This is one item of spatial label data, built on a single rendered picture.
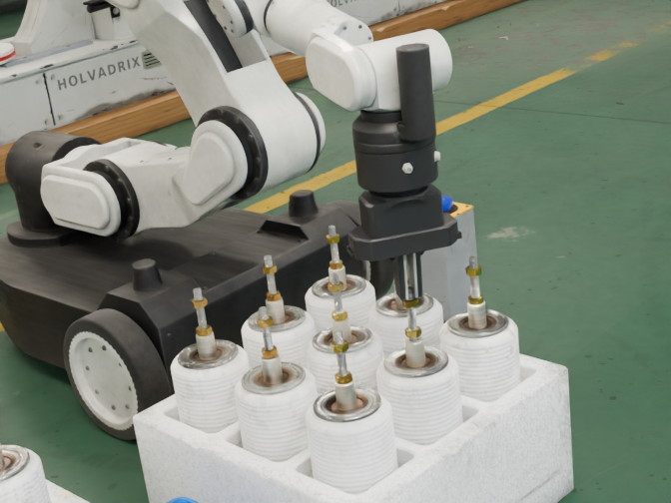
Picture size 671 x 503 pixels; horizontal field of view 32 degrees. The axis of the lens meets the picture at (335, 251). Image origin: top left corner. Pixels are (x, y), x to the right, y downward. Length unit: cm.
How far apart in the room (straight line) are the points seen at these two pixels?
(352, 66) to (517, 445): 51
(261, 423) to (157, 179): 67
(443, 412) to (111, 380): 63
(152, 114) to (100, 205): 164
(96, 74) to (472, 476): 241
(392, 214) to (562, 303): 88
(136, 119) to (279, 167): 187
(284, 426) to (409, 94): 41
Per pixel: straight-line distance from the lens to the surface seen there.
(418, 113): 120
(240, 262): 191
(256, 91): 175
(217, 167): 172
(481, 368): 143
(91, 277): 202
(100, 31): 374
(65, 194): 206
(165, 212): 194
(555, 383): 148
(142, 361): 173
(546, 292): 215
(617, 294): 213
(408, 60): 119
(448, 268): 165
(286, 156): 173
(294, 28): 135
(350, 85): 121
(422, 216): 128
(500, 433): 141
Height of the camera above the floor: 87
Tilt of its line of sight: 21 degrees down
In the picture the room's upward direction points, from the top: 7 degrees counter-clockwise
